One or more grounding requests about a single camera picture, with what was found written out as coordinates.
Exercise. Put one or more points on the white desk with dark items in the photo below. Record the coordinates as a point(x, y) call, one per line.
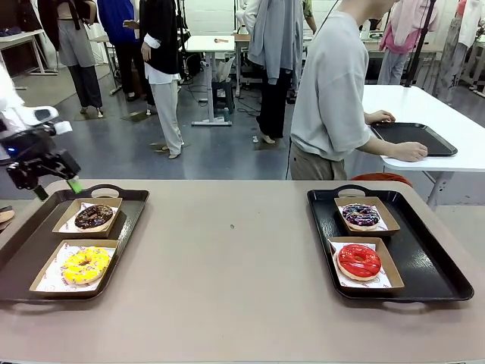
point(19, 36)

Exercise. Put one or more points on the mannequin with patterned grey trousers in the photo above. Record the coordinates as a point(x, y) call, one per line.
point(452, 57)

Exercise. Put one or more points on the small kraft cardboard box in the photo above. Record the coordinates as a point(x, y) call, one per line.
point(66, 220)
point(392, 223)

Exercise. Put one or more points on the yellow sprinkled donut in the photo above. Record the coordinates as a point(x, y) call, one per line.
point(76, 271)

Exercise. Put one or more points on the person's left hand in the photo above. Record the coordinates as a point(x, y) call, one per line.
point(382, 116)

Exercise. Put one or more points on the person's right hand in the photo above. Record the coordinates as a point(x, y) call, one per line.
point(413, 151)

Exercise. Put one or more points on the small black serving tray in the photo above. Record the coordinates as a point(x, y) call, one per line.
point(417, 132)

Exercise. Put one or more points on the orange stool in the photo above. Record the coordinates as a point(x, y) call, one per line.
point(379, 177)

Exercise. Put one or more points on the white side table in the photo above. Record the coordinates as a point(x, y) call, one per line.
point(417, 106)

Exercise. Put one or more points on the red glazed donut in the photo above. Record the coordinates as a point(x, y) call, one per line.
point(346, 263)

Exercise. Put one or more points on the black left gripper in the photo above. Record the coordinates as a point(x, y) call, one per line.
point(26, 146)

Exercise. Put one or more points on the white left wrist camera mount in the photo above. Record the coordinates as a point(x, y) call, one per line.
point(62, 127)

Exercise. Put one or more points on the person in light pullover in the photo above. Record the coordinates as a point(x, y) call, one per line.
point(329, 95)

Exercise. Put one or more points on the mannequin in pink garment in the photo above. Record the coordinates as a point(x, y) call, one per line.
point(398, 34)

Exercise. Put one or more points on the tan and black object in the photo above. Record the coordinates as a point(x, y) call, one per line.
point(5, 216)

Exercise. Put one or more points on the white height-adjustable desk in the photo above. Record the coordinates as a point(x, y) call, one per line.
point(204, 41)

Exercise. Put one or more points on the person in blue top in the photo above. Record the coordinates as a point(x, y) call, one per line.
point(113, 22)

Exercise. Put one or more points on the chocolate sprinkled donut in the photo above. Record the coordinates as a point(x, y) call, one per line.
point(81, 221)

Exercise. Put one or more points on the purple glazed donut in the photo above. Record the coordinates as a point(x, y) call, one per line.
point(350, 218)

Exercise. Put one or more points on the dark plastic stool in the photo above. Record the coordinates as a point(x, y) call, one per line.
point(223, 95)

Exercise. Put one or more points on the mannequin with light trousers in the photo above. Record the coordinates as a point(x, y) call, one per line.
point(161, 38)

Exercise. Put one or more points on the person's right forearm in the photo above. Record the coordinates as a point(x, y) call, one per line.
point(380, 148)

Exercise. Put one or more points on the mannequin with dark grey trousers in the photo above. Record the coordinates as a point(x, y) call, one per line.
point(81, 49)

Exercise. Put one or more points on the large kraft cardboard box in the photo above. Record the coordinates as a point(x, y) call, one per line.
point(68, 292)
point(392, 265)

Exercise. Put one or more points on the mannequin in grey hoodie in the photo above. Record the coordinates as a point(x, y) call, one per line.
point(273, 38)

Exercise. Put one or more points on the black tripod pole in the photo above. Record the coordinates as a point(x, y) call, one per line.
point(420, 45)

